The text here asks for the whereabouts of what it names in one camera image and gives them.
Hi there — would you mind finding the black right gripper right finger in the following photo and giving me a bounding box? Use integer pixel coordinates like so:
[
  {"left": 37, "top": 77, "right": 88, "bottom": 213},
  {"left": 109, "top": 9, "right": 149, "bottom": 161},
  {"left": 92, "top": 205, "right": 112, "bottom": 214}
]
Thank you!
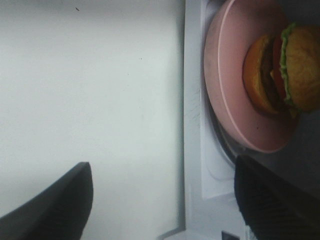
[{"left": 234, "top": 155, "right": 320, "bottom": 240}]

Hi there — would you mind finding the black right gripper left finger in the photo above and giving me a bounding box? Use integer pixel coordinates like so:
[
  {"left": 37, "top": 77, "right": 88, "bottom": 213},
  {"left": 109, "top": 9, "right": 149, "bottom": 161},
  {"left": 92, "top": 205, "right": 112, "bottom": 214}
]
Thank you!
[{"left": 0, "top": 162, "right": 94, "bottom": 240}]

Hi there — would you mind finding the burger with lettuce and cheese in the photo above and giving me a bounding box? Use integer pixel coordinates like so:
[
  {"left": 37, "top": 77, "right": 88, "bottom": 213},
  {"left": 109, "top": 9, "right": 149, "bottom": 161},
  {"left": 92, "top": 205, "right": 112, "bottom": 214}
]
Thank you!
[{"left": 242, "top": 22, "right": 320, "bottom": 118}]

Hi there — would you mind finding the pink round plate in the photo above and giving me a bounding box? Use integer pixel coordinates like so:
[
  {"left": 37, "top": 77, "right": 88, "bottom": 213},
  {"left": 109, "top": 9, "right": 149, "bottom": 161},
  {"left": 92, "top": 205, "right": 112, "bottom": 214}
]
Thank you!
[{"left": 203, "top": 0, "right": 298, "bottom": 153}]

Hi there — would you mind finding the white microwave oven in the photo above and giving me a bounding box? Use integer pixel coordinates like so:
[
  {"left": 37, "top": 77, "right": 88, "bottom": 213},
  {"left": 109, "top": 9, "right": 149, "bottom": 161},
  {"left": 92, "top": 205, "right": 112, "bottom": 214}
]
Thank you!
[{"left": 157, "top": 0, "right": 320, "bottom": 240}]

